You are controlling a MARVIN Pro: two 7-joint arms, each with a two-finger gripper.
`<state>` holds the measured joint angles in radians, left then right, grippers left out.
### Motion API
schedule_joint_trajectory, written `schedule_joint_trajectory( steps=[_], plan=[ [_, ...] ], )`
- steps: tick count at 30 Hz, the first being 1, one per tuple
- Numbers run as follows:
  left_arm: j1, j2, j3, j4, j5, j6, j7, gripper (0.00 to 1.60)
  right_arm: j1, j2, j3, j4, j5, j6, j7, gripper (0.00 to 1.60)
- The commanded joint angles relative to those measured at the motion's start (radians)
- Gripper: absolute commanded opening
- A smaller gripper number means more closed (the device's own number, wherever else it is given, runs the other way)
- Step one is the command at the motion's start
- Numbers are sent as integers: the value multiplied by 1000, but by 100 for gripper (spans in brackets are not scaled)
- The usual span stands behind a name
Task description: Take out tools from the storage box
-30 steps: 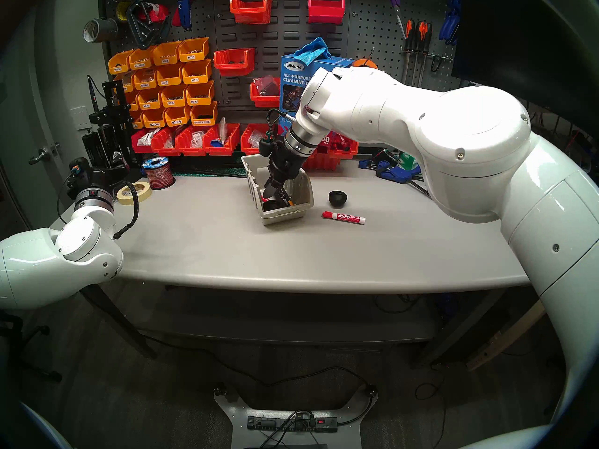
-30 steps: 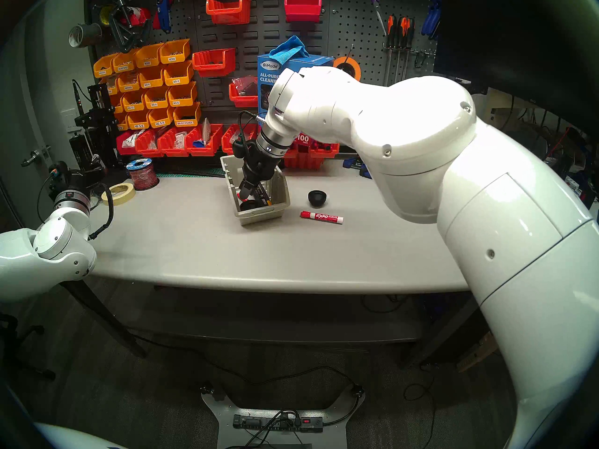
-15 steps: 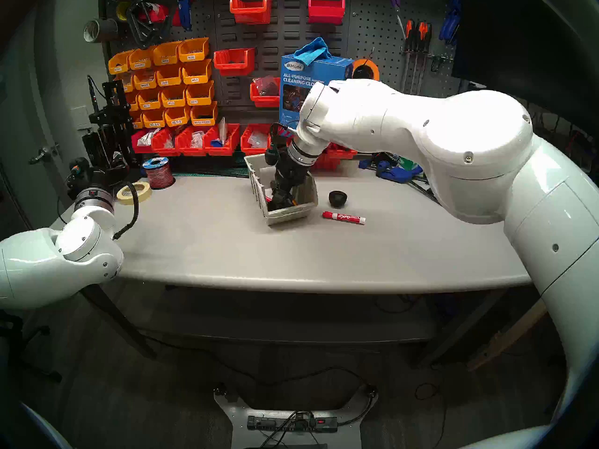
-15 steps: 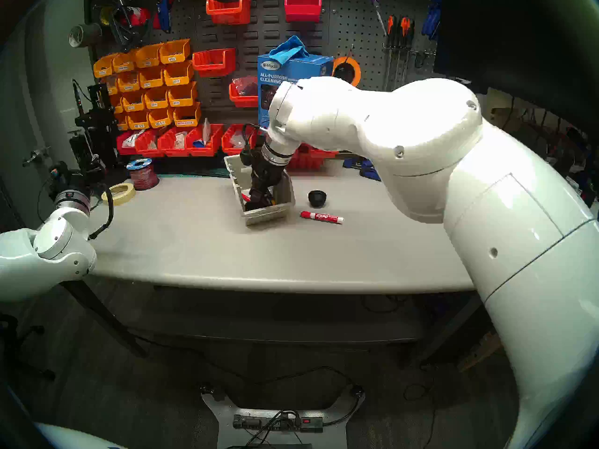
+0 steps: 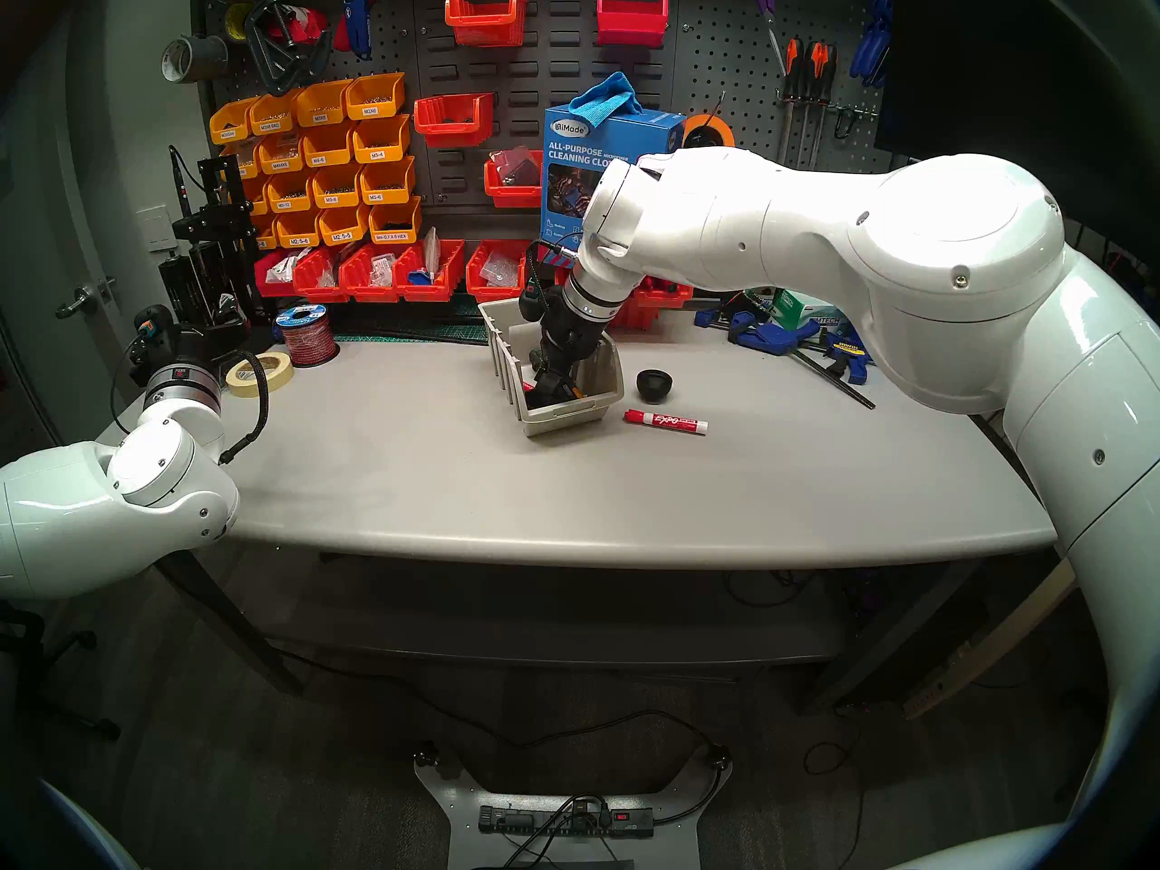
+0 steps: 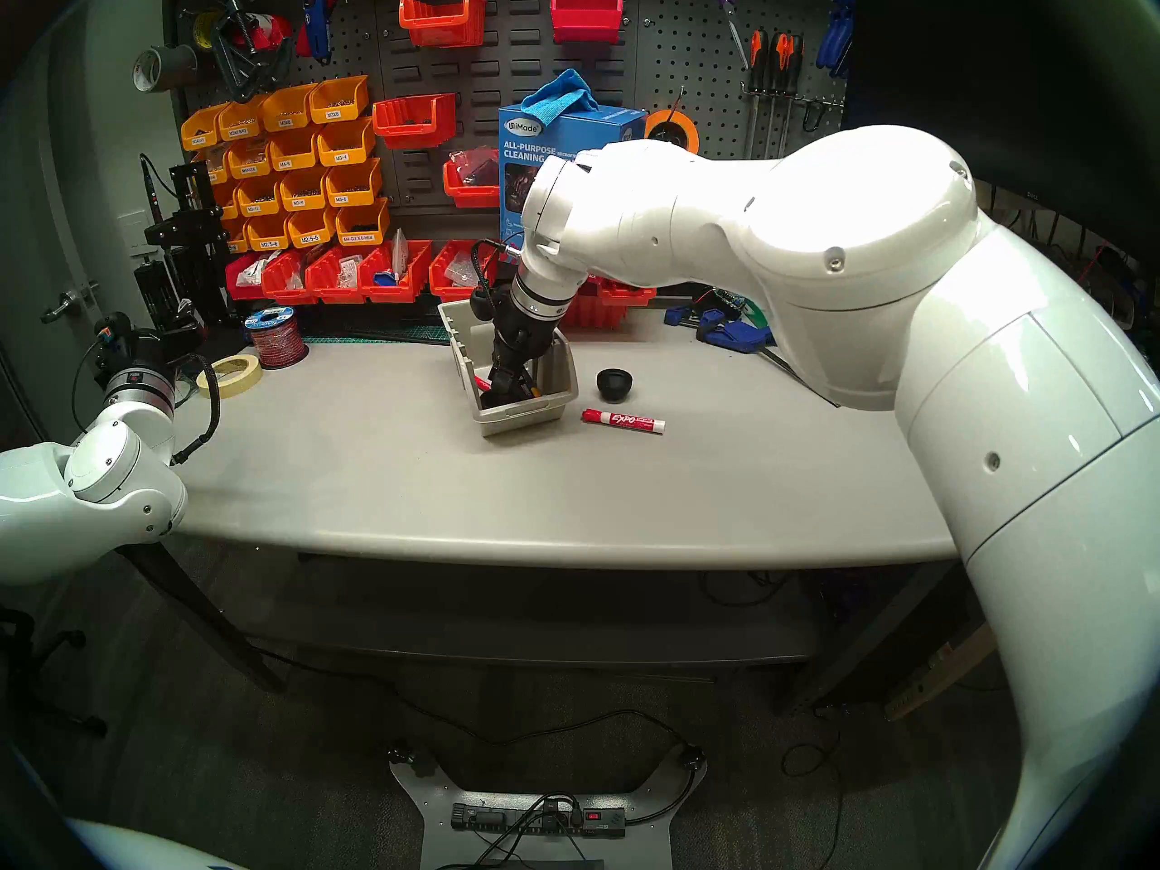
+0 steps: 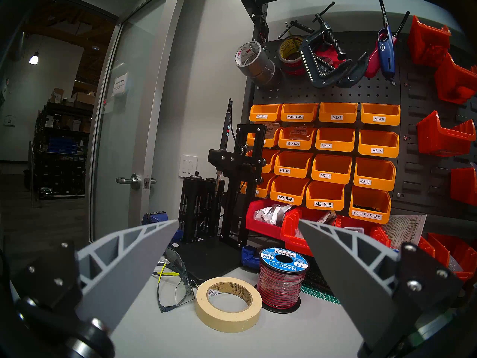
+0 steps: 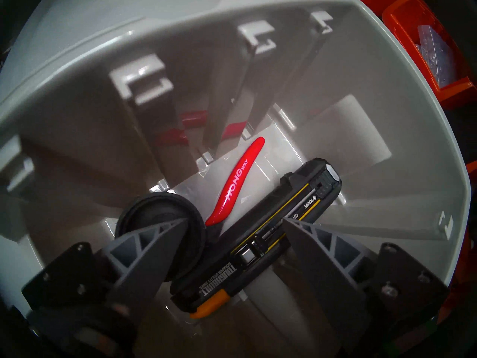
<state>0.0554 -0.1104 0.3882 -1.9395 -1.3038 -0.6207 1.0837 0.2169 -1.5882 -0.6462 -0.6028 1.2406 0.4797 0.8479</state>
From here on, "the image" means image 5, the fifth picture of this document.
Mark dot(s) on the blue cleaning cloths box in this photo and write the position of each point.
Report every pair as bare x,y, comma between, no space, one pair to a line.
566,207

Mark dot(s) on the orange black screwdriver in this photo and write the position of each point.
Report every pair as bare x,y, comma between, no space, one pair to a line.
830,69
816,66
794,62

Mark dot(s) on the black round rubber cup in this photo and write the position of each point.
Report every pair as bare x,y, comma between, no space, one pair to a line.
654,385

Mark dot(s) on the green white Kimtech wipes box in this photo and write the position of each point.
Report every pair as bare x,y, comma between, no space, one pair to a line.
811,314

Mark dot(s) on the orange tape roll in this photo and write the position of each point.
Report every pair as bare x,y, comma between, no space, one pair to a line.
720,132

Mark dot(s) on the black press stand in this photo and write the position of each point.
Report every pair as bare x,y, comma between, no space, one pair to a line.
217,220

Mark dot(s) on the white light switch plate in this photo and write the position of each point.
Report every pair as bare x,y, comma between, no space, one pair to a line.
156,227

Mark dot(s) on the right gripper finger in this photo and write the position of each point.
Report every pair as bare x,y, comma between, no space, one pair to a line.
566,386
541,388

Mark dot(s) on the orange bin labelled M3-8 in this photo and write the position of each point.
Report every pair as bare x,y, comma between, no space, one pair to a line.
335,190

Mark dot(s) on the black power strip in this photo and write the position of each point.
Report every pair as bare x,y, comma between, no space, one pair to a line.
566,821

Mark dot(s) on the orange bin labelled M3X6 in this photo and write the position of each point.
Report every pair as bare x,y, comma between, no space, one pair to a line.
373,102

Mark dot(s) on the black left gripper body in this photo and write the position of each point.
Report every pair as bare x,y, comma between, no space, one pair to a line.
181,350

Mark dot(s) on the stack of red bins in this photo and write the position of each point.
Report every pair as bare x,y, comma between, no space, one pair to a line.
639,315

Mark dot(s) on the orange bin labelled M4X4X6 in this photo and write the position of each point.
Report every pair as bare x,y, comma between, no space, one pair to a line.
279,157

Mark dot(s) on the orange bin labelled M2.5-6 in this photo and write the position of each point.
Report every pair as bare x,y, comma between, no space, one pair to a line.
297,234

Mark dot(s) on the black soldering pen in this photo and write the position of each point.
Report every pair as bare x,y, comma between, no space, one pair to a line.
179,184

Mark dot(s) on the beige masking tape roll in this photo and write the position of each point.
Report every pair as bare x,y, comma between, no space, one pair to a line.
284,377

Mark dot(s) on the dark red shelf bin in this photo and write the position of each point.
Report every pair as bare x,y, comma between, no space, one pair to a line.
268,286

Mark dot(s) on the orange bin labelled M3-6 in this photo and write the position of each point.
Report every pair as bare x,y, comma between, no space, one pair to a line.
387,186

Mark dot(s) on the orange bin labelled M4-6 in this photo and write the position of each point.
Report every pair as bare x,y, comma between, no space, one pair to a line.
326,149

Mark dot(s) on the clear bag with leaflet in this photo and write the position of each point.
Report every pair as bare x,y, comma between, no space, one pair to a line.
431,250

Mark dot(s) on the beige plastic storage bin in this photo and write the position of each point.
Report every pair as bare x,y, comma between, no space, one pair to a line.
562,420

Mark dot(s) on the clear bag of parts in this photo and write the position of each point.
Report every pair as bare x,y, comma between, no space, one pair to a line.
515,164

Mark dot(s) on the green cutting mat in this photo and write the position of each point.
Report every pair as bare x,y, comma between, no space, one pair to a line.
390,326

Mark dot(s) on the orange bin labelled M3-12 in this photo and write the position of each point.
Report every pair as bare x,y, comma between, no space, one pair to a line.
288,195

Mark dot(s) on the orange bin labelled M3-4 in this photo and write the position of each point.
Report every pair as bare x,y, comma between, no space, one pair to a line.
381,143

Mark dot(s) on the blue bar clamp yellow label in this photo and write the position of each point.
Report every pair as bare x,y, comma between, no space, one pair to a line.
852,356

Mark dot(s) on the clear plastic parts bag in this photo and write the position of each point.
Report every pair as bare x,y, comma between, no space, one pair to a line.
381,268
498,267

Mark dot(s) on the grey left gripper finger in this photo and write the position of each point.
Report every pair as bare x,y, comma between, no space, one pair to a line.
228,312
238,343

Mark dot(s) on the black tool rack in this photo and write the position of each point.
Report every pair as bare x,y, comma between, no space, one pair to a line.
186,279

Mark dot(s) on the orange parts bin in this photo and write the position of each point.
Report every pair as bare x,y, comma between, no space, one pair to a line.
256,159
258,198
265,236

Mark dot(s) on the black carabiner clip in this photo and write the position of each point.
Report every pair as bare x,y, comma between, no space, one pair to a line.
836,123

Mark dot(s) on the white plastic parts bag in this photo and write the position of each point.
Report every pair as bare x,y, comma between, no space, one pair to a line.
281,265

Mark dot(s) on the orange bin labelled HEX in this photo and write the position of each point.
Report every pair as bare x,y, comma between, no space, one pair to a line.
394,227

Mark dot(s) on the orange bin labelled M2.5-5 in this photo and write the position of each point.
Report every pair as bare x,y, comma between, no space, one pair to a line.
343,229

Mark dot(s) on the black table leg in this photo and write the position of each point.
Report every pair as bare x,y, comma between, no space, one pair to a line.
254,646

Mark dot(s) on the blue microfibre cloth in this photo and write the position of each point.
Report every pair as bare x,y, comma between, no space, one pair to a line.
607,96

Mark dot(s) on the orange bin labelled M3X5X4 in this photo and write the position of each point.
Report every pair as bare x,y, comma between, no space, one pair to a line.
231,127

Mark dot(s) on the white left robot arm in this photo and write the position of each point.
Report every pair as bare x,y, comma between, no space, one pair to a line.
72,515

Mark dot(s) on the dark grey pegboard panel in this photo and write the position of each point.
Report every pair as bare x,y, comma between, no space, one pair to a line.
562,71

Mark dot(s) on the dark grey C-clamp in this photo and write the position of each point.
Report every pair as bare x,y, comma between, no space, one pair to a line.
263,62
313,62

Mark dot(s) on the orange-red wall bin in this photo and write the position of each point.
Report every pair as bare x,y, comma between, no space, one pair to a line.
453,123
512,196
485,21

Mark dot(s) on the yellow tape roll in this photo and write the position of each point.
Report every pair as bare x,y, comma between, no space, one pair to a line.
230,24

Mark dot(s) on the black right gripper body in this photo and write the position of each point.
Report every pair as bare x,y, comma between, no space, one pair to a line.
571,344

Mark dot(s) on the crimson wall bin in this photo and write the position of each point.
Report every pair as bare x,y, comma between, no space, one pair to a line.
632,21

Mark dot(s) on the red tape roll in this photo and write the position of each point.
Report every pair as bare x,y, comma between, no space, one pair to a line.
304,25

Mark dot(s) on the grey duct tape roll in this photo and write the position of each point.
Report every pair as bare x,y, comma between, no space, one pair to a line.
195,59

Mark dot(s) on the orange bin labelled M3X8 BAD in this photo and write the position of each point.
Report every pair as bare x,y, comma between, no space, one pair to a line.
272,119

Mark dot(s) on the black monitor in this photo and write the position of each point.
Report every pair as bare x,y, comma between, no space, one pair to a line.
1024,62

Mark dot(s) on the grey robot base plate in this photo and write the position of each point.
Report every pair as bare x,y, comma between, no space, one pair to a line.
458,836

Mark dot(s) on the red Expo marker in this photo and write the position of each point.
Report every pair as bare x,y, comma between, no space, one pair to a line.
666,420

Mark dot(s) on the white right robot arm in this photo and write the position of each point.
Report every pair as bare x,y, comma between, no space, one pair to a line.
952,261

